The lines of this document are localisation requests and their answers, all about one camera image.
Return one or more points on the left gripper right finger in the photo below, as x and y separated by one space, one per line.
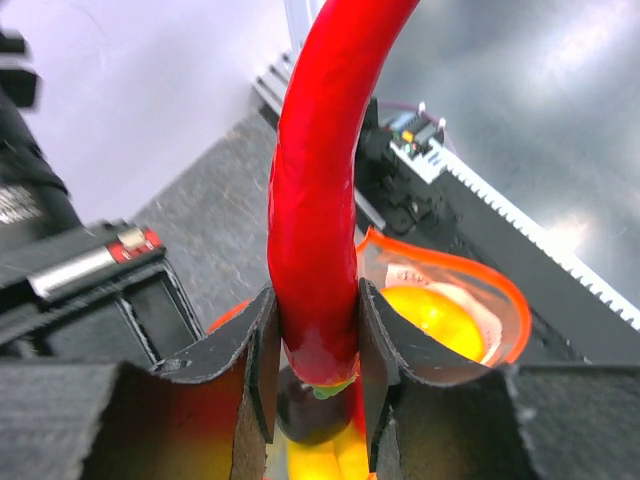
433 414

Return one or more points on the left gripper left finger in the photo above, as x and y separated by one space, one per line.
208 412

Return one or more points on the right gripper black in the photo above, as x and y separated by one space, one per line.
102 292

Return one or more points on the orange toy orange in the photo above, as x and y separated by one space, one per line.
440 317

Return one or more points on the clear zip top bag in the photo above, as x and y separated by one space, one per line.
475 300

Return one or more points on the dark purple toy plum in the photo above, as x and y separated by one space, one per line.
304 418

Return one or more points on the red toy chili pepper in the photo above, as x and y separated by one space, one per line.
311 207

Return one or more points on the yellow toy banana bunch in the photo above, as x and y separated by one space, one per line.
343 457

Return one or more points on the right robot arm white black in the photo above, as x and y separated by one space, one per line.
30 189

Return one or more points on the blue white cable duct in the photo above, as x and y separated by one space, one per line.
498 229

